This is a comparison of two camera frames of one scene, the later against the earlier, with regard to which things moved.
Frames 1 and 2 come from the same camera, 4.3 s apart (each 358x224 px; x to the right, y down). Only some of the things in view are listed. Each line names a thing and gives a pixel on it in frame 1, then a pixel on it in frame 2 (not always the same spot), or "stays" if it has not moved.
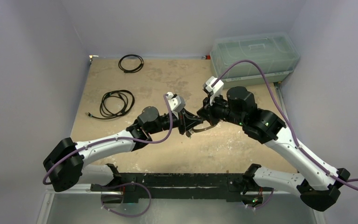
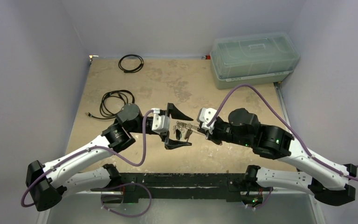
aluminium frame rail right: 278,87 stays
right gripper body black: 206,111 → 213,130
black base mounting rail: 174,185 stays
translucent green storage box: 276,52 stays
